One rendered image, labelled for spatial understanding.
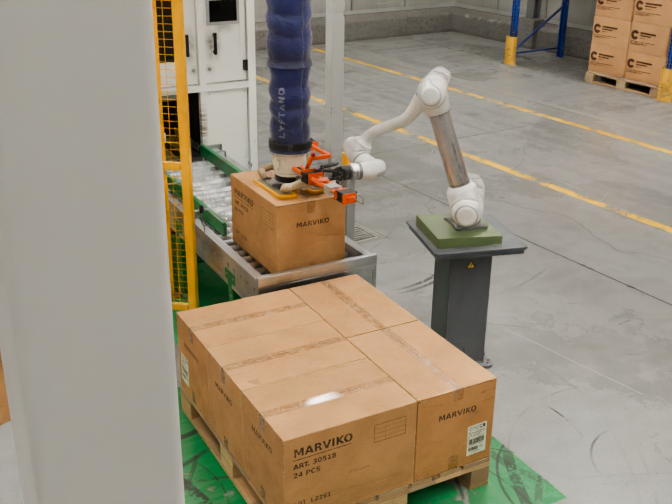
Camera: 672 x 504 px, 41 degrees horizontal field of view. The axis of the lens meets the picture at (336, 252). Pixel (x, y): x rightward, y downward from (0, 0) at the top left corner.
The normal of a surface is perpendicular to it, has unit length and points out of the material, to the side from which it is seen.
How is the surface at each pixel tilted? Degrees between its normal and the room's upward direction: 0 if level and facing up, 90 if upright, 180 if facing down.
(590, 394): 0
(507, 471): 0
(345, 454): 90
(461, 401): 90
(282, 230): 90
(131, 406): 90
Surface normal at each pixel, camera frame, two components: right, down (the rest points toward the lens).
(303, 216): 0.48, 0.34
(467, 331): 0.23, 0.38
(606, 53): -0.83, 0.12
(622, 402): 0.01, -0.92
